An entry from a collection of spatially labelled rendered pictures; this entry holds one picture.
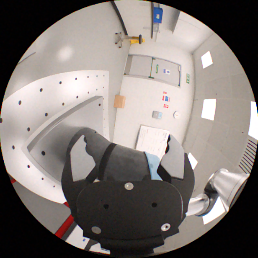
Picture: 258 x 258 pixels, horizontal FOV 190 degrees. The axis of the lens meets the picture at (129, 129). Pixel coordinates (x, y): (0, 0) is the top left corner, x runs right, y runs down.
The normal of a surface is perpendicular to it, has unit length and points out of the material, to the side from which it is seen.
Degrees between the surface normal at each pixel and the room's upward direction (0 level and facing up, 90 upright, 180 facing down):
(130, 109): 90
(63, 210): 90
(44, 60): 0
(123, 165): 88
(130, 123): 90
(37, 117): 0
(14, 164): 0
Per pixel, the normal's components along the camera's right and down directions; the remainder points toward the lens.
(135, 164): 0.10, -0.66
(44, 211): 0.18, -0.97
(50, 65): 0.97, 0.21
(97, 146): 0.41, -0.62
